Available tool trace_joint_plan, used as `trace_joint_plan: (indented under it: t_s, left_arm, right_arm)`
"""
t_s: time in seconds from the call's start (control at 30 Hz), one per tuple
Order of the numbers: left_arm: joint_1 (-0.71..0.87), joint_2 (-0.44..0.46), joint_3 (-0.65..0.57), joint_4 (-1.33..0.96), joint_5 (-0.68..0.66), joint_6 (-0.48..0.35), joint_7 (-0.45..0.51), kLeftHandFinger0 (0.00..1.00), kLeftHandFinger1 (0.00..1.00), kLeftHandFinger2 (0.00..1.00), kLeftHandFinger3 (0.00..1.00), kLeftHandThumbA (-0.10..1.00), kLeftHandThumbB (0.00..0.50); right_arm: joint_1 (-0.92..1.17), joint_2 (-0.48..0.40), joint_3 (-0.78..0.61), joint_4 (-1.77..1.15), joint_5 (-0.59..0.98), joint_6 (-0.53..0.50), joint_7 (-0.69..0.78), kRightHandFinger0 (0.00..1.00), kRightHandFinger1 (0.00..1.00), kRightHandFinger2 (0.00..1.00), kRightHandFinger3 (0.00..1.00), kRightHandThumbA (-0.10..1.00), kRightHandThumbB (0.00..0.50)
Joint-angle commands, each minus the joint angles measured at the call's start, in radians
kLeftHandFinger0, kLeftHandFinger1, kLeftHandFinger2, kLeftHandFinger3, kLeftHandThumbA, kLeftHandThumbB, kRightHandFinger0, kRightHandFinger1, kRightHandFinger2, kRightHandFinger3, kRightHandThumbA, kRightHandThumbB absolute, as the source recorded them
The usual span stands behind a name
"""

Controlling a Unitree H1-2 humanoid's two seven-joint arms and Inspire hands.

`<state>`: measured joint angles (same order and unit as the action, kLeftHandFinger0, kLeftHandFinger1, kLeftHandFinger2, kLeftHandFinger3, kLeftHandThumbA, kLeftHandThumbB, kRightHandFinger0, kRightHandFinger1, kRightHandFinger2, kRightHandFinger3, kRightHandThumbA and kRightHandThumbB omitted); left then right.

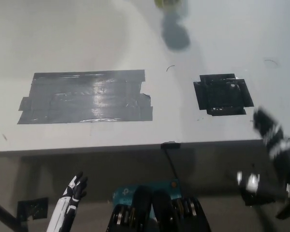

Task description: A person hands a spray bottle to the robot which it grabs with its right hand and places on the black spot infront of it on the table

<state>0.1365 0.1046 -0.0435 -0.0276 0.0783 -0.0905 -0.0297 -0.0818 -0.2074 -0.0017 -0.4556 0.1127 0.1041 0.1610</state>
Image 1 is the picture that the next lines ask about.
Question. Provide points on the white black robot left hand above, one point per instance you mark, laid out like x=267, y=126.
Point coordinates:
x=71, y=193

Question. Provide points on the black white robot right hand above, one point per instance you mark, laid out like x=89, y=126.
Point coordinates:
x=271, y=131

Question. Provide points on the grey duct tape patch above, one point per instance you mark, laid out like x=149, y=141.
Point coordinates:
x=87, y=96

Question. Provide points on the teal router box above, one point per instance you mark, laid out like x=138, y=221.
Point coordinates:
x=123, y=193

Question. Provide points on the black floor tape patch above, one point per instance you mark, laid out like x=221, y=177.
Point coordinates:
x=32, y=207
x=258, y=197

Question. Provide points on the white spray bottle black trigger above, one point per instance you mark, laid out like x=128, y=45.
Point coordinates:
x=166, y=3

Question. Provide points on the small black tape strip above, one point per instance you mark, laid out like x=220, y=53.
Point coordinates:
x=170, y=145

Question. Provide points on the black table leg bar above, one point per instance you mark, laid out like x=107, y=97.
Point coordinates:
x=4, y=212

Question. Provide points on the black tape square spot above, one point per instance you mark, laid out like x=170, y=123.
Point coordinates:
x=220, y=96

